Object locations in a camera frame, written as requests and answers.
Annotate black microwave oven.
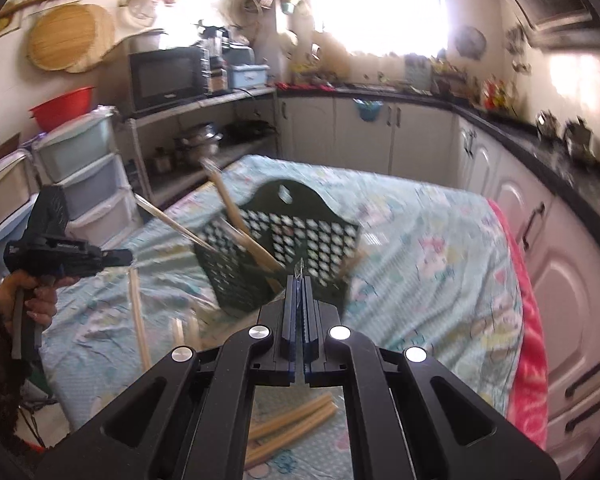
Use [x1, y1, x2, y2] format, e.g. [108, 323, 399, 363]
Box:
[128, 46, 212, 114]

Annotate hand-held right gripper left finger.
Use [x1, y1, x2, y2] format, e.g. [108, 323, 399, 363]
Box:
[36, 275, 306, 480]

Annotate red plastic basin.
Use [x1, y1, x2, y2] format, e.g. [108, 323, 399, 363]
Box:
[28, 85, 97, 132]

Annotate green plastic utensil basket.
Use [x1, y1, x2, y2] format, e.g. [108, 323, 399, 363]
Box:
[194, 179, 365, 320]

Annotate pastel plastic drawer tower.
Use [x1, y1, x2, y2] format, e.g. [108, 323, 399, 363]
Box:
[31, 106, 142, 242]

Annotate black frying pan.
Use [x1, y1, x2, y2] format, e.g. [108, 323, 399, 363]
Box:
[224, 119, 277, 142]

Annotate blender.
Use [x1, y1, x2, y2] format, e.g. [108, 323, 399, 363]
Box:
[196, 20, 229, 95]

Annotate cartoon printed tablecloth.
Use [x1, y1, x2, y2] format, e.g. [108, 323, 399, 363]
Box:
[39, 153, 527, 480]

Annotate window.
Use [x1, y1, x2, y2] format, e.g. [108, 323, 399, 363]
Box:
[314, 0, 452, 57]

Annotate small round fan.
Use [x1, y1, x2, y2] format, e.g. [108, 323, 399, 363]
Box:
[453, 26, 489, 59]

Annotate pink blanket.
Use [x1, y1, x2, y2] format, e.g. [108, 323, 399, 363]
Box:
[486, 199, 550, 451]

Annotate white lower cabinets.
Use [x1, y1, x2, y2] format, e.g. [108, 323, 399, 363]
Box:
[275, 92, 600, 463]

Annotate small steel kettle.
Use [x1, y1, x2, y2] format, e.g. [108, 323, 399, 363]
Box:
[535, 109, 562, 139]

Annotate black range hood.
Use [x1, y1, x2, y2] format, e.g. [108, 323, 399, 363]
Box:
[479, 0, 600, 52]

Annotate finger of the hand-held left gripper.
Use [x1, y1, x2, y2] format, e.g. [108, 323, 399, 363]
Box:
[99, 248, 134, 268]

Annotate steel kettle with lid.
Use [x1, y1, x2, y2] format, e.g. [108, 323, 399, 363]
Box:
[562, 116, 597, 164]

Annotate blue hanging bin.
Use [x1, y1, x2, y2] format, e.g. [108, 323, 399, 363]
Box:
[353, 98, 385, 122]

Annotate stacked steel pots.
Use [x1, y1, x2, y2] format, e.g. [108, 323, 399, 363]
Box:
[172, 121, 227, 167]

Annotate black countertop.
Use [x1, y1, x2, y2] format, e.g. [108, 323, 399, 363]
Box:
[274, 81, 600, 273]

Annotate round bamboo tray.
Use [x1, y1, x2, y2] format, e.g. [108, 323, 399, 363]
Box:
[26, 4, 106, 70]
[65, 4, 117, 75]

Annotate light blue storage box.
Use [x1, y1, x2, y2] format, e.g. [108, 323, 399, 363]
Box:
[227, 63, 271, 92]

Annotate person's left hand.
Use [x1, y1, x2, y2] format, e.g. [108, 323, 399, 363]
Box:
[0, 269, 59, 343]

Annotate person's left forearm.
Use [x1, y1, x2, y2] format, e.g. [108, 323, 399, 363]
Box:
[0, 300, 33, 461]

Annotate pile of chopsticks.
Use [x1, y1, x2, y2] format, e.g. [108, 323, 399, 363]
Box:
[126, 266, 339, 468]

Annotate cluster of condiment bottles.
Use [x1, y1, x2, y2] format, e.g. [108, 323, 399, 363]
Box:
[481, 77, 512, 112]

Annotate metal shelf rack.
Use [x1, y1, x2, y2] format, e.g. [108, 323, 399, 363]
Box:
[124, 86, 279, 203]

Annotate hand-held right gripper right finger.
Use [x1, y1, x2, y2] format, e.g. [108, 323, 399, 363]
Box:
[304, 279, 562, 480]

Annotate white round plastic strainer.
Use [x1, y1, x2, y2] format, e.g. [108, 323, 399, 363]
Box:
[122, 0, 159, 29]

